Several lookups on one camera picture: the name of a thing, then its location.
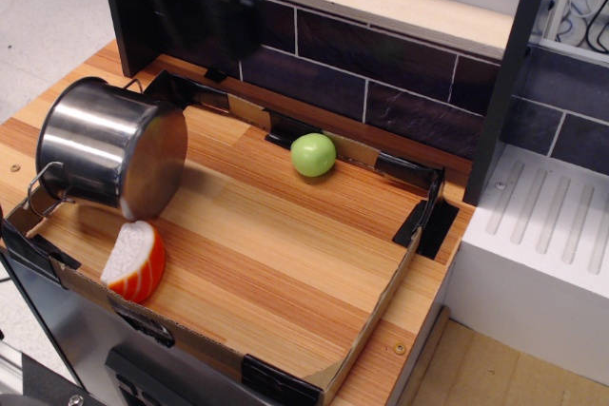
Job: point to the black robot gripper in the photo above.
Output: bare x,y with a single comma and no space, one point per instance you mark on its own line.
209,2

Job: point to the stainless steel pot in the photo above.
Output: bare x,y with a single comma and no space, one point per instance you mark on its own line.
111,146

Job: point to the cardboard fence with black tape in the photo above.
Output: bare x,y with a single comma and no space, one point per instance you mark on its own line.
278,288

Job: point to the green toy apple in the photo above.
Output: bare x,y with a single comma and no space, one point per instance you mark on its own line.
313,154

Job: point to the dark tile backsplash shelf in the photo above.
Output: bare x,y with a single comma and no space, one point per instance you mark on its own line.
421,69

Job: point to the orange white toy sushi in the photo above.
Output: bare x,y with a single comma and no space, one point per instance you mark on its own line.
136,263

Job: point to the white toy sink drainboard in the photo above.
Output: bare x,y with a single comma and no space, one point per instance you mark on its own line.
532,268

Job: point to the dark grey vertical post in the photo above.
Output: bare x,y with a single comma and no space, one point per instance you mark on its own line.
486,154

